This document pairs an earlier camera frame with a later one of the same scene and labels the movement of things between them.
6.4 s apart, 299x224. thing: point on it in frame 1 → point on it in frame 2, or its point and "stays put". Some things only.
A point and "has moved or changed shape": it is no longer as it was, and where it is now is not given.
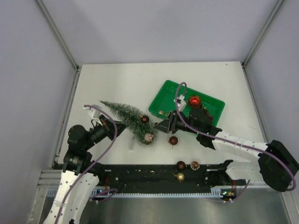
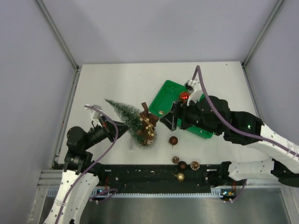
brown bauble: [173, 140] stays put
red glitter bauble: [194, 101] has moved or changed shape
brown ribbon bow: [210, 116] has moved or changed shape
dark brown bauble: [181, 165] stays put
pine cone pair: [195, 165] stays put
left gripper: [107, 125] stays put
